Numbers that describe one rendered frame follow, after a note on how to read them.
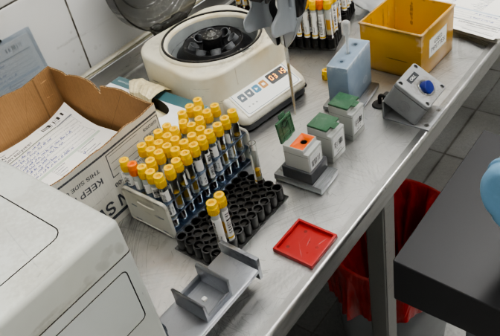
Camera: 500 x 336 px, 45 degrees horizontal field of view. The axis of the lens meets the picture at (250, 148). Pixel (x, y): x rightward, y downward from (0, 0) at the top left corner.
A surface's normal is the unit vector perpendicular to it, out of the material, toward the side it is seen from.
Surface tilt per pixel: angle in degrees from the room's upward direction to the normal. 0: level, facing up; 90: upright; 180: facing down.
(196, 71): 0
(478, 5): 0
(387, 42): 90
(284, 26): 90
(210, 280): 90
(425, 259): 3
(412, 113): 90
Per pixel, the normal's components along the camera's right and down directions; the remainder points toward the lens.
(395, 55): -0.63, 0.56
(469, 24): -0.16, -0.76
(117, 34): 0.78, 0.29
